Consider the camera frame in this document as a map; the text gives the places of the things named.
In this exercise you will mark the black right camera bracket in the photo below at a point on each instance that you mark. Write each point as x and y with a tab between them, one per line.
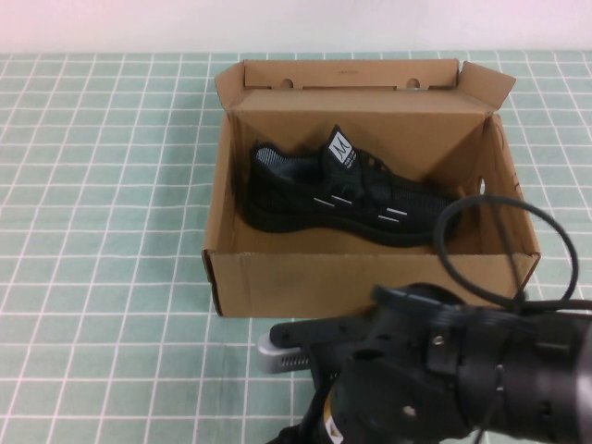
314	330

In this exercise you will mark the brown cardboard shoe box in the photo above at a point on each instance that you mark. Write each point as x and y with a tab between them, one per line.
347	287

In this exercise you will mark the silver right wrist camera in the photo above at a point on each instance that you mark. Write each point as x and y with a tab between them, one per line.
277	357

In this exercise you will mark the black knit sneaker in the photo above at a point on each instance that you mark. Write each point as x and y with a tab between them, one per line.
300	203

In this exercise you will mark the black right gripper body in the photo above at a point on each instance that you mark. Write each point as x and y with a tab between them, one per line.
393	407

